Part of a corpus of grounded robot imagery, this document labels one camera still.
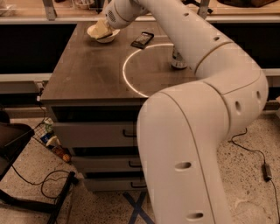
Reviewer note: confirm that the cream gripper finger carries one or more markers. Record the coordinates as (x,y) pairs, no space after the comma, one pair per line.
(104,27)

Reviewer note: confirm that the yellow sponge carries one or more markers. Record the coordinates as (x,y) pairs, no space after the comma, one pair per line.
(94,32)

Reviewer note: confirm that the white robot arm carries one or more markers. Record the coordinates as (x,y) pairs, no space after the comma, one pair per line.
(179,128)

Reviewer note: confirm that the white paper bowl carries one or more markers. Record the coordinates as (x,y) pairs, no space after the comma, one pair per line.
(107,39)

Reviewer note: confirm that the black snack packet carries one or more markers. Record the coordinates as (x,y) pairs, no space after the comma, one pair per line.
(142,40)

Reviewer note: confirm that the grey drawer cabinet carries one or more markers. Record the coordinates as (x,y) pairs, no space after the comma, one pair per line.
(96,82)

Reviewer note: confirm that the silver soda can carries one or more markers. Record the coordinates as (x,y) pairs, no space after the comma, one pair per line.
(177,60)

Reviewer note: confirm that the top grey drawer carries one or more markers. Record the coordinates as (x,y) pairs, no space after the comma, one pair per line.
(96,134)

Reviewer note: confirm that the grey drawer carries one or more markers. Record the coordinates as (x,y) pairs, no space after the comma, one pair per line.
(114,184)
(128,163)
(96,134)

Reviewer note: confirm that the middle grey drawer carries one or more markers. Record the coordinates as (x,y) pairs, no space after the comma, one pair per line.
(128,163)

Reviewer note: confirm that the bottom grey drawer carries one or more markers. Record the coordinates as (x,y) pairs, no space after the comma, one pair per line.
(114,184)

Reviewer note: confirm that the blue tape cross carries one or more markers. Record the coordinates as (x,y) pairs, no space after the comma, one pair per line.
(137,208)

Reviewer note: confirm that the wire basket with items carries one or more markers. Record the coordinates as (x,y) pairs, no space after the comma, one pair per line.
(44,134)

